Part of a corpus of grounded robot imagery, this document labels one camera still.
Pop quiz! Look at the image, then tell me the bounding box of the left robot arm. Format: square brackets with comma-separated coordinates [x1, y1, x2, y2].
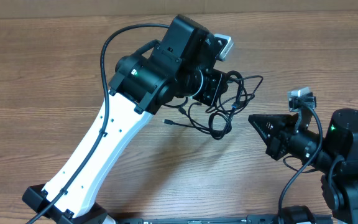
[22, 15, 234, 224]

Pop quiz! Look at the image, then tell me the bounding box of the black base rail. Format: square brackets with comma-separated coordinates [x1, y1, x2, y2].
[110, 205, 335, 224]

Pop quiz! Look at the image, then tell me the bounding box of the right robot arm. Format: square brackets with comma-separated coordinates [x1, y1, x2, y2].
[248, 107, 358, 223]

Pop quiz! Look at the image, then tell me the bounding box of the thin black usb cable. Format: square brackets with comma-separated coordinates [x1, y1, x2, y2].
[162, 74, 264, 138]

